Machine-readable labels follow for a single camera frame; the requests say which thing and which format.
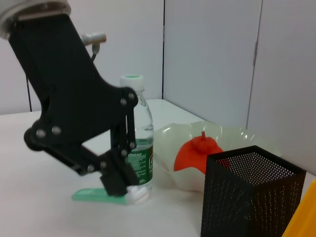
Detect orange toy fruit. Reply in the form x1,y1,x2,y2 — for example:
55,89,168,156
174,131,224,175

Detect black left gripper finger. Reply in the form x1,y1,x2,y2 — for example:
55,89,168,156
26,144,128,198
110,108,139,186

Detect green glass fruit plate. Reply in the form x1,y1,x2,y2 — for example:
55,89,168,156
153,120,282,193

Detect yellow plastic bin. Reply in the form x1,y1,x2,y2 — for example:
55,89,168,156
282,179,316,237

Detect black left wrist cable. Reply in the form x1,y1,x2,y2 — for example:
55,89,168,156
90,43,102,63

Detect black mesh pen holder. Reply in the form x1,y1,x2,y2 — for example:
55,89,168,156
200,145,307,237

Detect clear bottle with green label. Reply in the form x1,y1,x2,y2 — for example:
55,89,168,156
119,73,155,196

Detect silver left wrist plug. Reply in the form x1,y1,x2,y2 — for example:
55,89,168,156
80,31,107,46

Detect green pen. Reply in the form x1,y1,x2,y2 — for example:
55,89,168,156
71,185,150,207

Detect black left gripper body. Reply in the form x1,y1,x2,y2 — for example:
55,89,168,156
8,13,139,152

